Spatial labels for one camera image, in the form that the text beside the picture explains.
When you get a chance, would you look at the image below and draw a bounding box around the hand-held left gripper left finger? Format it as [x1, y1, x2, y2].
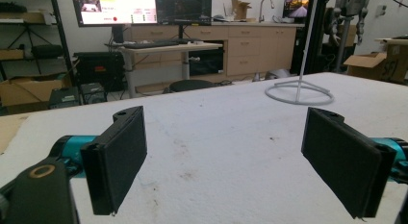
[80, 105, 148, 217]

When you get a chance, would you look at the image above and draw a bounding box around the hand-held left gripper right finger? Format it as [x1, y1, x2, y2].
[300, 107, 398, 219]

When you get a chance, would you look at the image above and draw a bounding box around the black computer box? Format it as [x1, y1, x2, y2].
[48, 86, 81, 110]
[79, 82, 108, 105]

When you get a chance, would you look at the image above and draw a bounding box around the black equipment case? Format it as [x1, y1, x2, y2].
[73, 51, 127, 92]

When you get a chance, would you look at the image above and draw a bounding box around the black round stool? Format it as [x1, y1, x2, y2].
[167, 79, 217, 94]

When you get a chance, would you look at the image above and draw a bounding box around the white table cover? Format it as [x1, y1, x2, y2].
[0, 71, 408, 224]

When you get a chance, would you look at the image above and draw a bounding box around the large cardboard box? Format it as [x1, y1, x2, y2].
[0, 73, 73, 115]

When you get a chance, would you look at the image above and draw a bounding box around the black keyboard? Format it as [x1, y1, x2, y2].
[122, 39, 181, 50]

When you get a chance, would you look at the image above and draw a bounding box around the light standing desk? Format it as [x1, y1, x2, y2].
[105, 40, 224, 99]

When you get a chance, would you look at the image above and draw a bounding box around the wooden cabinet counter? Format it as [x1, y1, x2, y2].
[127, 21, 306, 85]

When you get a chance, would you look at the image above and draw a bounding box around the metal stand with equipment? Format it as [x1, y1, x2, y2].
[322, 0, 374, 74]

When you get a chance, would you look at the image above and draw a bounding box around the black metal shelf rack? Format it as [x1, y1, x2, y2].
[0, 0, 77, 87]

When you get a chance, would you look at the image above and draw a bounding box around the bright computer monitor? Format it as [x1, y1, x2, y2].
[70, 0, 159, 28]

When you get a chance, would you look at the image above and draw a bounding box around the small monitor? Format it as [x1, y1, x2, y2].
[282, 0, 311, 20]

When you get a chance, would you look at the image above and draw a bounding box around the dark computer monitor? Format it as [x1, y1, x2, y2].
[155, 0, 213, 26]

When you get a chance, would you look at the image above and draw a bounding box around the metal faucet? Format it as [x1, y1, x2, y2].
[258, 0, 276, 23]

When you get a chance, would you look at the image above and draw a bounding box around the open cardboard box on counter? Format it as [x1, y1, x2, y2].
[231, 0, 252, 22]

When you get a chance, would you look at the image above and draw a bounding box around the white ring-base stand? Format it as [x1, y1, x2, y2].
[264, 0, 335, 107]

